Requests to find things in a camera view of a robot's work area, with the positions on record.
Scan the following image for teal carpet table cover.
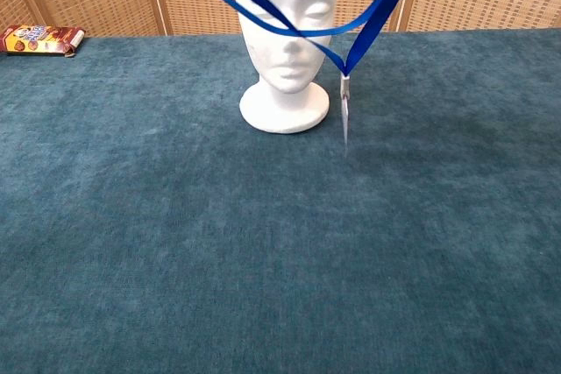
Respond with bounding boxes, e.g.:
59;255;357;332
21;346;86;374
0;27;561;374

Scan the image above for white foam mannequin head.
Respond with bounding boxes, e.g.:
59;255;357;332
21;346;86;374
233;0;338;134

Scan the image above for blue lanyard with badge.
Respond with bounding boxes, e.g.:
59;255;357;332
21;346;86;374
178;0;429;159

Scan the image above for brown cookie box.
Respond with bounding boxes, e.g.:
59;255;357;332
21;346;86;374
0;25;87;59

